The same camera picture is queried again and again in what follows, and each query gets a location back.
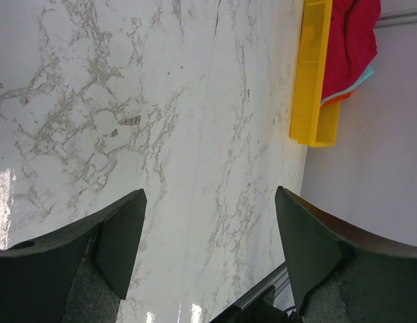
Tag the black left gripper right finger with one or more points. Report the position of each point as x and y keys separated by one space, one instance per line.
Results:
x=341 y=273

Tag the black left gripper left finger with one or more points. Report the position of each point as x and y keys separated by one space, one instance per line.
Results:
x=77 y=273

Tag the yellow plastic tray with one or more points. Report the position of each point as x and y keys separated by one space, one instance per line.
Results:
x=311 y=124

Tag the orange t shirt in tray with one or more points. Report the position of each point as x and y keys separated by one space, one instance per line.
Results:
x=338 y=98

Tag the teal t shirt in tray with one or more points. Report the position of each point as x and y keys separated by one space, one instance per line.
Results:
x=368 y=72

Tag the crimson t shirt in tray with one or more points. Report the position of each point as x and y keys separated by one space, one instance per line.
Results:
x=351 y=45

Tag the aluminium table edge rail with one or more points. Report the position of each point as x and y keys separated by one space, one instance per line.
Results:
x=257 y=304

